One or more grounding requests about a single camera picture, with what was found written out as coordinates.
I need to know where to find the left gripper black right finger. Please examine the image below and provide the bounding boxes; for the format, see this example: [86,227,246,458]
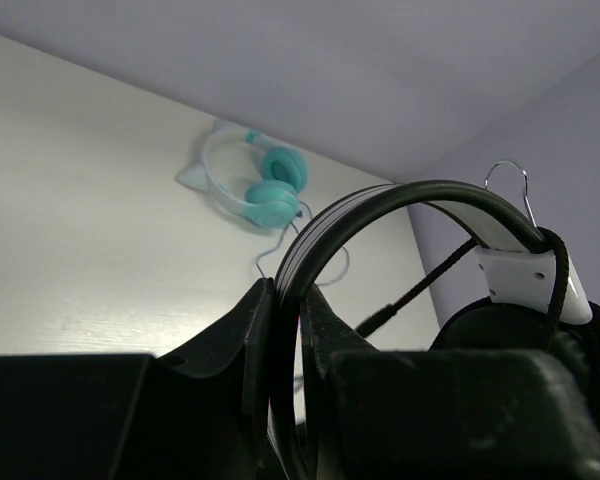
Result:
[300,289,600,479]

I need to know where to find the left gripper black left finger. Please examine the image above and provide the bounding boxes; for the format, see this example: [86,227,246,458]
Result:
[0,280,275,479]

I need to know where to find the black headphone cable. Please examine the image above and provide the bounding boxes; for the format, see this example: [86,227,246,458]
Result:
[354,225,600,441]

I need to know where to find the black and white headphones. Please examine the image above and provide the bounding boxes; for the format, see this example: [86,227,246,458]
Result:
[267,159,600,480]

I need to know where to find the teal headphones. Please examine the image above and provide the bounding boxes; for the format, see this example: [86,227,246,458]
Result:
[175,119,310,229]

